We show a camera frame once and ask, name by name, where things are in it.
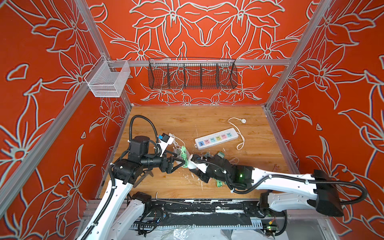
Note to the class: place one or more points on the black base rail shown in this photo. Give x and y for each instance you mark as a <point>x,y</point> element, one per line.
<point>227,214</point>

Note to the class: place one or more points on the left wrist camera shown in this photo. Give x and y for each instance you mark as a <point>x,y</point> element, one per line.
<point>164,141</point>

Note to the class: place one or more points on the white multicolour power strip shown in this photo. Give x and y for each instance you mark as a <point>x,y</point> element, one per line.
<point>216,139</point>

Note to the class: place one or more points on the black allen key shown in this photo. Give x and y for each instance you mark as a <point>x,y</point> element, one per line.
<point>146,174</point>

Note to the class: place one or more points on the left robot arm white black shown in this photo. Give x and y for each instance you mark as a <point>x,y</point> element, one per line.
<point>142,155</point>

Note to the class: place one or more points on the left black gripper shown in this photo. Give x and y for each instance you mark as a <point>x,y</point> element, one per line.
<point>168,167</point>

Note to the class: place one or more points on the green charger plug upper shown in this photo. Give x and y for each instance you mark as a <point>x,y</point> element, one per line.
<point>221,155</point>

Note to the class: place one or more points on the white charger plug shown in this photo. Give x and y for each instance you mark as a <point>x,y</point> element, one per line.
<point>192,166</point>

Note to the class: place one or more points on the clear plastic wall bin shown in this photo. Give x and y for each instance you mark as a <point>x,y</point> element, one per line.
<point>105,80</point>

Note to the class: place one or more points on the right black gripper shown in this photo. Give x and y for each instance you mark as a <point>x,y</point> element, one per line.
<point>200,175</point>

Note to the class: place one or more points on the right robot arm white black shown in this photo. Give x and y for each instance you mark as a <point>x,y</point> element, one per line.
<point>281,191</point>

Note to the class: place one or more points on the black wire wall basket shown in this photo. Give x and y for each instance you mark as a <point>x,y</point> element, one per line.
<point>181,73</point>

